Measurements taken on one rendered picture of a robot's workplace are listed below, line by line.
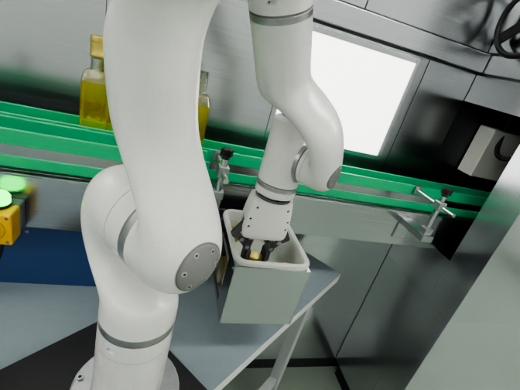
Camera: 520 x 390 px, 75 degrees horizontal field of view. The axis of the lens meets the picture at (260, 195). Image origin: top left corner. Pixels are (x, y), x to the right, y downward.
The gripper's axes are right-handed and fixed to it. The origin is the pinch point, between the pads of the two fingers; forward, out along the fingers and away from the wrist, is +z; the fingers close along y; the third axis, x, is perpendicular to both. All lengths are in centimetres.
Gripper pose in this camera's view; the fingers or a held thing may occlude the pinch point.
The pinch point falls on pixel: (254, 254)
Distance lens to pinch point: 76.9
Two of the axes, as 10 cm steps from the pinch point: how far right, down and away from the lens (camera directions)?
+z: -2.5, 8.8, 4.0
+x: 2.3, 4.5, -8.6
